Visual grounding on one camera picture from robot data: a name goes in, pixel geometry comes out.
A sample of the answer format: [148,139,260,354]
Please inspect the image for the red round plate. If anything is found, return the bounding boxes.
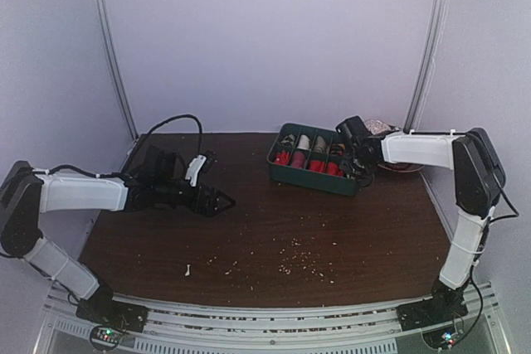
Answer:
[378,162,424,173]

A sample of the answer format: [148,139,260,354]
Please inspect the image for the left aluminium corner post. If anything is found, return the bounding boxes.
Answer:
[95,0,139,141]

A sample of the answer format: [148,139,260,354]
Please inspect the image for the red socks in box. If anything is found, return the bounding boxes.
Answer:
[273,151,343,177]

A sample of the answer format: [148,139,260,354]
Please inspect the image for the cream rolled sock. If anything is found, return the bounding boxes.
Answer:
[297,134,311,151]

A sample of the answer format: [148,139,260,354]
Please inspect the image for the aluminium corner post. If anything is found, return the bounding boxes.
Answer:
[95,0,139,141]
[403,0,447,132]

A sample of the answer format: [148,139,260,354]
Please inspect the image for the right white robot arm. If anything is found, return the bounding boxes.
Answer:
[336,116,519,290]

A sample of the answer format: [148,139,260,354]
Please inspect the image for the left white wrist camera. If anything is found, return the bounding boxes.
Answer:
[184,154,207,187]

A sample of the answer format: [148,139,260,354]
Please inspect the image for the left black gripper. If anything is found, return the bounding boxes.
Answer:
[154,177,235,217]

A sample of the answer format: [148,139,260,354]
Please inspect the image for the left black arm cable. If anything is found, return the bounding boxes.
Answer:
[134,113,204,160]

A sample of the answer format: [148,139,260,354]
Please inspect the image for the pink patterned bowl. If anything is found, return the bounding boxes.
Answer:
[364,119,394,135]

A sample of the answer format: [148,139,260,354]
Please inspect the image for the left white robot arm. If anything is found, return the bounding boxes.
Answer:
[1,145,236,324]

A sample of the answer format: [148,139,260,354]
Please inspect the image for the green divided storage box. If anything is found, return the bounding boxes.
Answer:
[267,123,363,196]

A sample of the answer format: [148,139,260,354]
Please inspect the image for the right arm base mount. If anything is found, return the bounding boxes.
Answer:
[397,298,469,332]

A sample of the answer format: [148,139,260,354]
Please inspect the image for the right aluminium corner post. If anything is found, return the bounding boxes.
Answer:
[403,0,447,132]

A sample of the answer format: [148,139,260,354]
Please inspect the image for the maroon rolled sock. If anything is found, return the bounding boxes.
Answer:
[290,151,306,168]

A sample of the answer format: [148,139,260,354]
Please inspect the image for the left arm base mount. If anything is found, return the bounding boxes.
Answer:
[76,300,149,332]

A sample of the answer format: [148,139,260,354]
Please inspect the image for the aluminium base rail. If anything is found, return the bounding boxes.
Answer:
[30,283,515,353]

